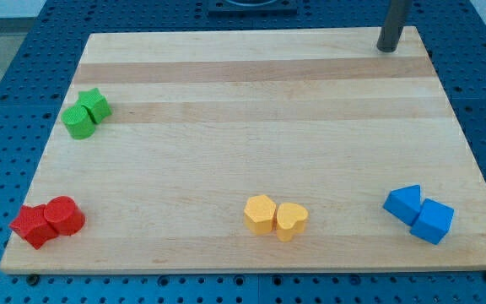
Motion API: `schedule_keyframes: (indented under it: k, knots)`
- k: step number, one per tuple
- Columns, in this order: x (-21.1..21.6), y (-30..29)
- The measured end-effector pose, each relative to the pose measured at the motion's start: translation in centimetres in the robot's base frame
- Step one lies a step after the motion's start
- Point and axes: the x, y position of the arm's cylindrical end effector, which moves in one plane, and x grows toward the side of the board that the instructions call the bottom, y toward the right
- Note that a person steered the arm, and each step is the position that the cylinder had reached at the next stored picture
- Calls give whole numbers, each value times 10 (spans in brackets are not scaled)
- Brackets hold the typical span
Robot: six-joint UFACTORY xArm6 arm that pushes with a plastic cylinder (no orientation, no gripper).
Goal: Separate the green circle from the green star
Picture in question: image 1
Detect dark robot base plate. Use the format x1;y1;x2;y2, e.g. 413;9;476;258
206;0;298;16

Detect blue triangle block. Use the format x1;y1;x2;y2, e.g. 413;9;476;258
383;185;421;225

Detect yellow heart block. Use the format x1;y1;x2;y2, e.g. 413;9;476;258
276;203;309;242

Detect green star block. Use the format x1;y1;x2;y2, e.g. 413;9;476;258
77;88;112;124

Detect wooden board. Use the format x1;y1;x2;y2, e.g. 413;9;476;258
0;26;486;274

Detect yellow hexagon block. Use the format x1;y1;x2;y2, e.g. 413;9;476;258
244;194;277;235

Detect green circle block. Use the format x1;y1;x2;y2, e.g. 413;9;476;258
61;106;95;139

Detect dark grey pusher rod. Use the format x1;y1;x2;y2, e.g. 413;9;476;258
376;0;412;53

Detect red star block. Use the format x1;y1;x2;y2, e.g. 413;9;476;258
9;204;59;250

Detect red circle block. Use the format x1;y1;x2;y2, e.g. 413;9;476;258
44;196;86;236

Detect blue cube block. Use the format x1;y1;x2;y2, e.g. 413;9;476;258
410;198;455;245

